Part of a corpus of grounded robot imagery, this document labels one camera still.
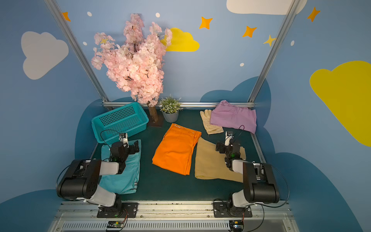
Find beige pants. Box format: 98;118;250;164
195;137;243;183

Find teal plastic basket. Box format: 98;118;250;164
91;102;149;145

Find teal pants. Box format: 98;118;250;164
99;139;142;195

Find orange pants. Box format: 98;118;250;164
152;123;202;176

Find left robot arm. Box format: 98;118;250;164
56;140;142;211

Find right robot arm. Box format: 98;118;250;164
215;142;280;208

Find purple folded garment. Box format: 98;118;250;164
211;100;257;134

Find cream glove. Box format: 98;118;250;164
200;109;224;135

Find small potted green plant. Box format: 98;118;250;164
160;96;182;123

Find left circuit board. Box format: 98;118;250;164
106;221;125;231

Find circuit board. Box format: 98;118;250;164
106;221;125;231
229;220;244;232

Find right circuit board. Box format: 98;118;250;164
229;220;244;232

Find pink blossom artificial tree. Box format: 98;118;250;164
91;14;173;127

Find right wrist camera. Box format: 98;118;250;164
224;131;233;146

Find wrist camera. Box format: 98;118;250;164
224;131;233;146
119;133;129;148

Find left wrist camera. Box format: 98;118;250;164
119;133;129;148

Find aluminium back frame bar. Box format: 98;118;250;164
102;101;256;108

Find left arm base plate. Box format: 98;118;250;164
97;202;139;218

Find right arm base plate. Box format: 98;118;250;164
213;201;253;218

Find aluminium front rail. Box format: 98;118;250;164
49;200;299;232

